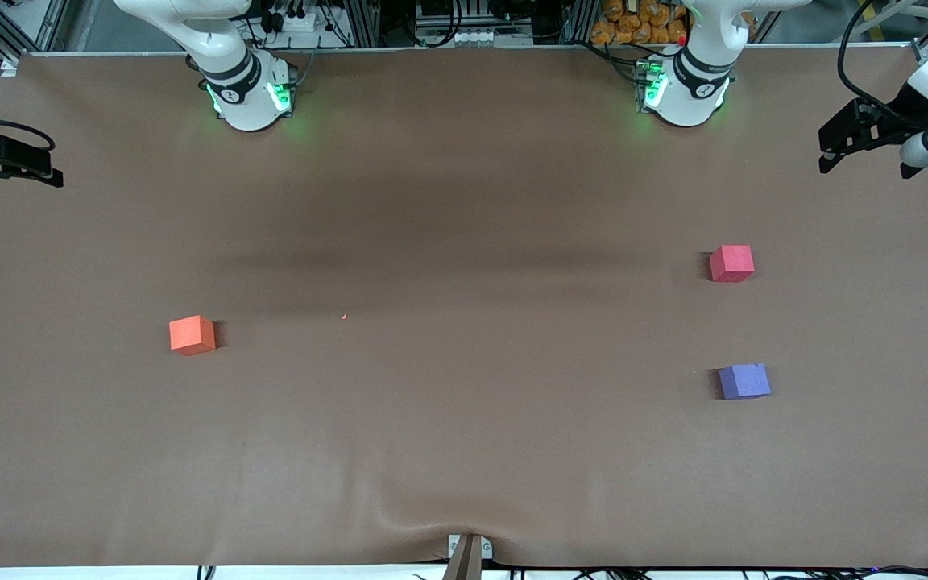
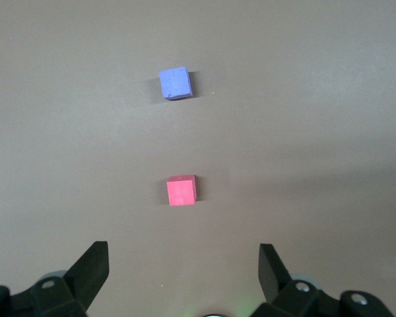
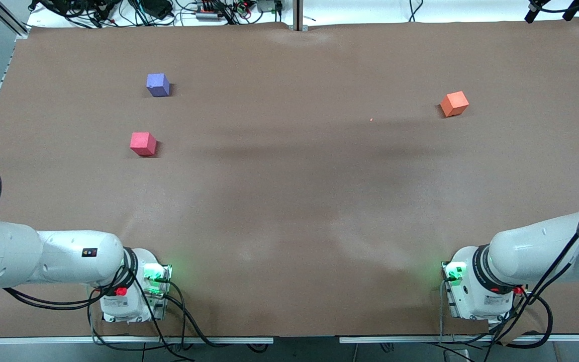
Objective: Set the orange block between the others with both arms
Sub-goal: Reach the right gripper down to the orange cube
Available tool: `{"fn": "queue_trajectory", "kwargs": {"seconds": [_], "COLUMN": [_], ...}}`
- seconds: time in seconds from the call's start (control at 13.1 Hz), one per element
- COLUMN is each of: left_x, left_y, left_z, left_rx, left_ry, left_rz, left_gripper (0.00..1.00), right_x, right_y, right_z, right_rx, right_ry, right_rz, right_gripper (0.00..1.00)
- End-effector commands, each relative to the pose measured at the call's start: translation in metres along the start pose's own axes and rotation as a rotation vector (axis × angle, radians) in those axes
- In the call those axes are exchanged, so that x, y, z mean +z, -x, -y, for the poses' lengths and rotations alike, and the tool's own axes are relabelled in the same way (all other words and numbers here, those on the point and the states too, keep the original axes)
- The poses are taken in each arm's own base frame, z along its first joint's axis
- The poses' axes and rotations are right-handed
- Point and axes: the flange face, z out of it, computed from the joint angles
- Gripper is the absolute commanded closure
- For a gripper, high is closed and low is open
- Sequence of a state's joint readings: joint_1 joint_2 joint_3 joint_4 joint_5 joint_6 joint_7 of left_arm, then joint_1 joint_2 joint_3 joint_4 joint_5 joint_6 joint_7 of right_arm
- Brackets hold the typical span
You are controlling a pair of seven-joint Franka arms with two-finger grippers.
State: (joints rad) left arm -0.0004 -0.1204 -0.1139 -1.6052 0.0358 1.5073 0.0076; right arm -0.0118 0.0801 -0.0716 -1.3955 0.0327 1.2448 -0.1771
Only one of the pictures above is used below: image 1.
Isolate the brown table cover mat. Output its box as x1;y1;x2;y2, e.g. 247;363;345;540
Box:
0;44;928;569

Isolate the white power strip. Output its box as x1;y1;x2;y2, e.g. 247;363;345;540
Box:
269;8;320;33

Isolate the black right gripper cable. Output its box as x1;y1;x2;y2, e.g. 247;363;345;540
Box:
0;117;56;154

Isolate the red foam block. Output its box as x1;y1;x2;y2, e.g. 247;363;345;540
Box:
709;245;755;284

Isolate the metal table clamp bracket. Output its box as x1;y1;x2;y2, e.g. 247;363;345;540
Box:
447;534;494;580

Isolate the orange foam block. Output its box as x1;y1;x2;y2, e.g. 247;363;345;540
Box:
169;315;217;356

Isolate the pile of orange packets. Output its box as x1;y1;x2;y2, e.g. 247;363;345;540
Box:
590;0;688;46

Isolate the purple foam block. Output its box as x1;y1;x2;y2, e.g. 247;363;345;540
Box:
719;363;772;400

